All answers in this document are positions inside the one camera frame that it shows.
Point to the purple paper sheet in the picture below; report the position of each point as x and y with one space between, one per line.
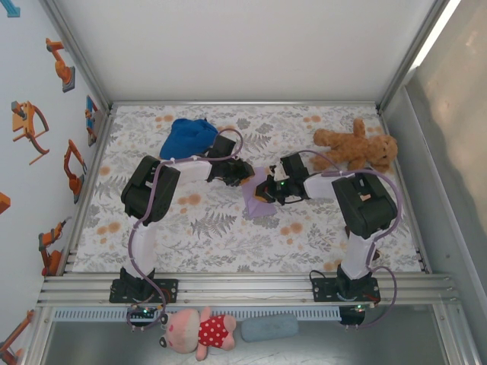
253 209

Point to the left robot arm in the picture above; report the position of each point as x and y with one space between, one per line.
148 190

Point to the blue cap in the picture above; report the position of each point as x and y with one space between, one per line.
186 137

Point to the floral table mat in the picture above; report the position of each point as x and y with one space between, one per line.
228 243

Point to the brown teddy bear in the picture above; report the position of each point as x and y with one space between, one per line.
365 148

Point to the grey-blue pouch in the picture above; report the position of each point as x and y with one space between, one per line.
270 327

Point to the black controller board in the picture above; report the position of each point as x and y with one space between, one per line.
357 308
144 312

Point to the blue and orange sticker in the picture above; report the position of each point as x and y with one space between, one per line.
90 114

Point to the pink pig plush toy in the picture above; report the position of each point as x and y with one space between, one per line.
182 329

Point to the orange gripper sticker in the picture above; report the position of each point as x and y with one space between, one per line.
23 121

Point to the orange block sticker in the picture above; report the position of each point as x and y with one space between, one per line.
4 203

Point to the aluminium cross rail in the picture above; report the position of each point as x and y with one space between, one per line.
243 103

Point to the aluminium triple rail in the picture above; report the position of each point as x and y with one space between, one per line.
247 289

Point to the aluminium side rail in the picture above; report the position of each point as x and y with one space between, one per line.
90 190
390 125

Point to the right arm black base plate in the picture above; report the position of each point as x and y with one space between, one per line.
323 291

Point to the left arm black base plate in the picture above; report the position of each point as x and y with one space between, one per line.
167 291

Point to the aluminium frame post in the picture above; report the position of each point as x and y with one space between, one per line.
78 53
414 53

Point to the blue wall sticker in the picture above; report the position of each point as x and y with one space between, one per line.
13 9

